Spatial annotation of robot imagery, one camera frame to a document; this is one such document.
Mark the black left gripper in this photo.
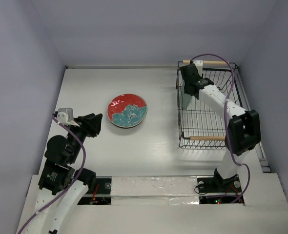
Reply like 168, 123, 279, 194
68, 112, 103, 162

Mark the light green flower plate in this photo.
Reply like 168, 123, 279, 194
181, 80, 192, 110

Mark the grey reindeer plate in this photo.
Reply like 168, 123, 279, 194
112, 123, 139, 129

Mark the red teal plate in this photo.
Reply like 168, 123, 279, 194
107, 94, 147, 122

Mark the white blue floral plate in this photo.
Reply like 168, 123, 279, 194
111, 113, 144, 126

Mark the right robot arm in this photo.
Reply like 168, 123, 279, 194
176, 63, 261, 195

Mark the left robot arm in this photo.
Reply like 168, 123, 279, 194
18, 108, 103, 234

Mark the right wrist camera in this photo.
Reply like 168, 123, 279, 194
193, 60, 204, 75

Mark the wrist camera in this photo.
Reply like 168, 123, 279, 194
54, 108, 76, 126
193, 60, 204, 75

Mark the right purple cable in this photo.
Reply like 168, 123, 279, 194
190, 54, 251, 204

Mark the purple cable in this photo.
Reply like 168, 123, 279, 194
190, 54, 251, 204
17, 114, 87, 234

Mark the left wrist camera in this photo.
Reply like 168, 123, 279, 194
54, 108, 76, 126

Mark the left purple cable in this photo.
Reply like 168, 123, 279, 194
17, 114, 87, 234

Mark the black wire dish rack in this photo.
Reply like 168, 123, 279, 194
176, 60, 243, 150

